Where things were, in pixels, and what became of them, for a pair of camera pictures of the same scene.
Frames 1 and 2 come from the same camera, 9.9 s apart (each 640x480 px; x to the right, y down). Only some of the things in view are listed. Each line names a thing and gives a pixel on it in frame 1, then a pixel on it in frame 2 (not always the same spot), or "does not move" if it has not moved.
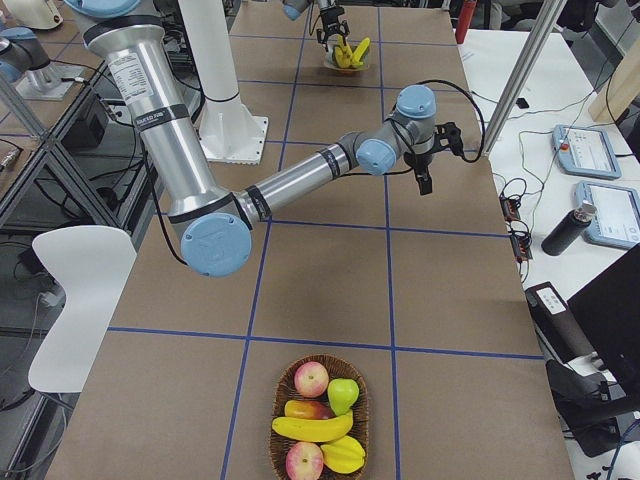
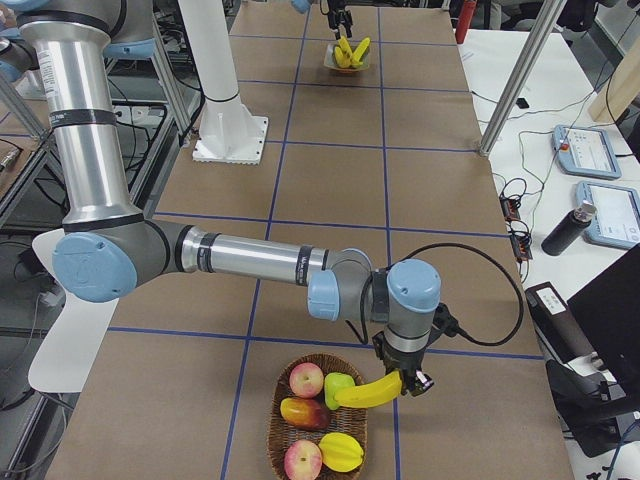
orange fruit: x=307 y=410 does not move
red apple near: x=304 y=461 does not move
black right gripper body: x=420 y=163 -> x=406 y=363
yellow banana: x=359 y=52 does not move
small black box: x=521 y=103 does not move
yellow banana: x=314 y=430 -> x=371 y=393
